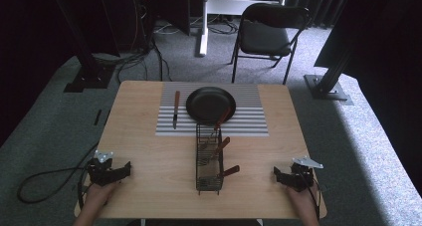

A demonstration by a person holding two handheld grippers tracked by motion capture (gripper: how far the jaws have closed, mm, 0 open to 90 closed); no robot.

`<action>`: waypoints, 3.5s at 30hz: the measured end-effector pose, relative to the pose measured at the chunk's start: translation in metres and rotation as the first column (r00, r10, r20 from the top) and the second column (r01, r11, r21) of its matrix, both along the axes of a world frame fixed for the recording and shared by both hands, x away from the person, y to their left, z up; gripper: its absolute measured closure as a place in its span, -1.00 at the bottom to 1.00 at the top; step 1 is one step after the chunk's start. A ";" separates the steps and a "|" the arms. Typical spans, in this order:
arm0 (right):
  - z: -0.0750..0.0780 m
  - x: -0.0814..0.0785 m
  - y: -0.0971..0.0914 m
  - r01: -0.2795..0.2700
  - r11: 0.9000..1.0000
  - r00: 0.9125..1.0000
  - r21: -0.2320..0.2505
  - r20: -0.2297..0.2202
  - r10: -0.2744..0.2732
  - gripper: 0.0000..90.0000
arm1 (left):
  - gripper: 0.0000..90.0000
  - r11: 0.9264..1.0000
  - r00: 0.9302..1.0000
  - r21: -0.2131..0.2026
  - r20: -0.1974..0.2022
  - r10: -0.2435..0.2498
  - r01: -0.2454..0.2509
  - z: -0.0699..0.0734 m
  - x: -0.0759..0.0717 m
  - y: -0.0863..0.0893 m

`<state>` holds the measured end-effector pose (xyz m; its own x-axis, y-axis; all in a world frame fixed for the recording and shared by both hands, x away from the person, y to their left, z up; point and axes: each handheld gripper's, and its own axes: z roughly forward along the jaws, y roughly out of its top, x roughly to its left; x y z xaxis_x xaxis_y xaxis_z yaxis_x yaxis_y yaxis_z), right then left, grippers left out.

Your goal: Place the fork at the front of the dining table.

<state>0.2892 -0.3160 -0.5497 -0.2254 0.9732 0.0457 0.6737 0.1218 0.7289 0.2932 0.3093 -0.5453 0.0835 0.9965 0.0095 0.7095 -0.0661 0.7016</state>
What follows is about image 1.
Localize person's left hand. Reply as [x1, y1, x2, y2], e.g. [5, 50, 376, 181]
[83, 181, 122, 210]

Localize wooden-handled table knife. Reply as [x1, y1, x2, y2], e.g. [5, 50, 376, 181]
[171, 90, 181, 130]

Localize black round plate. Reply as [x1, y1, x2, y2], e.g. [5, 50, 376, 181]
[185, 86, 238, 126]

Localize grey striped placemat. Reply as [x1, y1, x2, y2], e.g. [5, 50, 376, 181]
[154, 82, 270, 137]

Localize dark curtain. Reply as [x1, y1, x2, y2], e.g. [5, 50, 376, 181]
[313, 0, 422, 197]

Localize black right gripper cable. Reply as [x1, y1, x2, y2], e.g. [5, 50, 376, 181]
[300, 167, 322, 222]

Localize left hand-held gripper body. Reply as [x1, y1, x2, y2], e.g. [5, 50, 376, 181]
[87, 149, 124, 187]

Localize wooden-handled small utensil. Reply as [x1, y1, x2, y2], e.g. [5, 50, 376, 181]
[198, 164, 241, 184]

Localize white desk frame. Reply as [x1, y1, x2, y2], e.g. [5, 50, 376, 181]
[198, 0, 291, 58]

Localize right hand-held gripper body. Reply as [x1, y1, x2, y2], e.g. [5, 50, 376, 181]
[282, 156, 324, 192]

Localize wooden-handled fork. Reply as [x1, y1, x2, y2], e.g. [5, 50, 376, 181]
[198, 108, 233, 151]

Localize black folding chair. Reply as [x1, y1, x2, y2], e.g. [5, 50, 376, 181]
[230, 2, 314, 86]

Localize black metal stand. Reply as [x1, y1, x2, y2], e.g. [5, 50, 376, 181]
[49, 0, 116, 94]
[304, 45, 354, 107]

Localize person's right hand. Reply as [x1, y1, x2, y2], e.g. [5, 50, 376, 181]
[286, 183, 317, 212]

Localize black wire cutlery rack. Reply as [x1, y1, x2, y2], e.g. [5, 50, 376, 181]
[194, 122, 225, 196]

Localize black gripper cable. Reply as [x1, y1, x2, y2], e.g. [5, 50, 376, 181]
[16, 141, 101, 210]
[300, 167, 322, 222]

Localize bundle of floor cables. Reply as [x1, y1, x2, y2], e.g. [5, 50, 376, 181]
[93, 6, 174, 85]

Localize wooden-handled spoon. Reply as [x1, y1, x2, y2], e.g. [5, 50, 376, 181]
[199, 136, 231, 168]

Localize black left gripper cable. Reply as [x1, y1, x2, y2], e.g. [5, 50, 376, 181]
[16, 141, 101, 210]

